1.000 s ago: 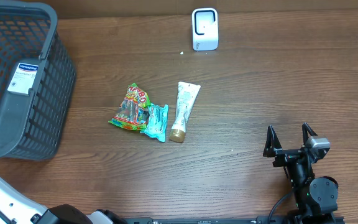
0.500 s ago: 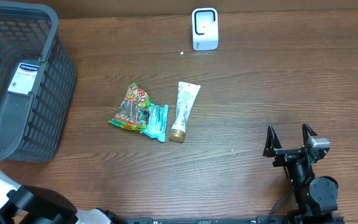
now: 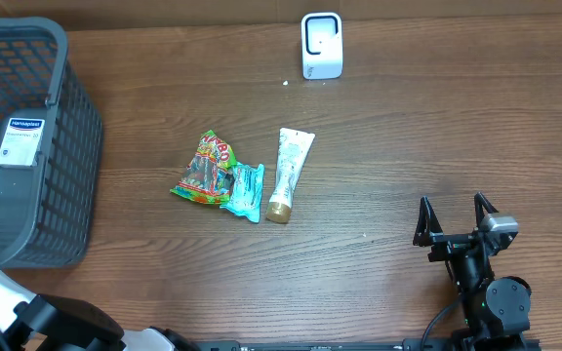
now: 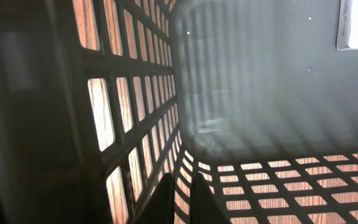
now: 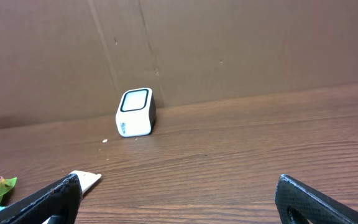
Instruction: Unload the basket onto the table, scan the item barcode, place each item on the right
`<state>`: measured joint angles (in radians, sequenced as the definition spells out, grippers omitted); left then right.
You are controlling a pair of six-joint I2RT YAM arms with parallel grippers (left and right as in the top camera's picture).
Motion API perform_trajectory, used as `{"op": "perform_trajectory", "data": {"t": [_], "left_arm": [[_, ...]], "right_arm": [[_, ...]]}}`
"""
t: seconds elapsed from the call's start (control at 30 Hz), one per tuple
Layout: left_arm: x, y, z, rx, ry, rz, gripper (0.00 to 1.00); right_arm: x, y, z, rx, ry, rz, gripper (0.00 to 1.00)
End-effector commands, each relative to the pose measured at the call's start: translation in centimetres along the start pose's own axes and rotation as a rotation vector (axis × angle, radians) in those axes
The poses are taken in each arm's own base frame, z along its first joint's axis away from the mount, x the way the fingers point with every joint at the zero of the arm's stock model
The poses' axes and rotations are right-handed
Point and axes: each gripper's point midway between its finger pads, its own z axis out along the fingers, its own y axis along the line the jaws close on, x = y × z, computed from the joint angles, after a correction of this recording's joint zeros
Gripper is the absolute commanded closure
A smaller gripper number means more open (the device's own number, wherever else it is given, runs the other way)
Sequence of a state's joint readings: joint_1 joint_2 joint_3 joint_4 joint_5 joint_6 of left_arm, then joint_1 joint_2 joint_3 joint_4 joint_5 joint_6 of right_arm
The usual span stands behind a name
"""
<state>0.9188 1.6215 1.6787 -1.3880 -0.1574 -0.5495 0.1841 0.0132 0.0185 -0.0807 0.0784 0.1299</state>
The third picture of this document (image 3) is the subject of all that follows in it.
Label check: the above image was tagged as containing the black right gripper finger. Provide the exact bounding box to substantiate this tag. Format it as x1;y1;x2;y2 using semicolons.
474;192;498;229
413;196;443;244

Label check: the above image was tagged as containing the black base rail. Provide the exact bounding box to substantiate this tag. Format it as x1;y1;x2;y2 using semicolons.
195;338;469;351

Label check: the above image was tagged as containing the white Hansaplast plaster box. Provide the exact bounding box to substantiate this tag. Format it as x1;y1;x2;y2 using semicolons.
0;117;45;168

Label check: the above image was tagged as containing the teal tissue packet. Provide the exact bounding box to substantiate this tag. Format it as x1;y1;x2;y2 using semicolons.
220;163;265;223

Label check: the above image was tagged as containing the white barcode scanner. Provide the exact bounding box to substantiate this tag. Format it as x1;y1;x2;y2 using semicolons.
301;12;343;80

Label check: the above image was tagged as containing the grey plastic shopping basket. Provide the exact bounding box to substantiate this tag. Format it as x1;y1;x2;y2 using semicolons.
0;18;103;268

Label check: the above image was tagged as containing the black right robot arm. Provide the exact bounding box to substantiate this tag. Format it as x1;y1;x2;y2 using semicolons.
404;192;541;351

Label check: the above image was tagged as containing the white tube with gold cap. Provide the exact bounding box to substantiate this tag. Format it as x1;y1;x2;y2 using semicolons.
266;128;315;224

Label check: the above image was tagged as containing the colourful Haribo candy bag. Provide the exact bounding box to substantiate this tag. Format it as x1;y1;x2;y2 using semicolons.
170;130;237;205

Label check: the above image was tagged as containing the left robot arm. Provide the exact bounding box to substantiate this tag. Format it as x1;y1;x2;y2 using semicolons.
0;270;198;351

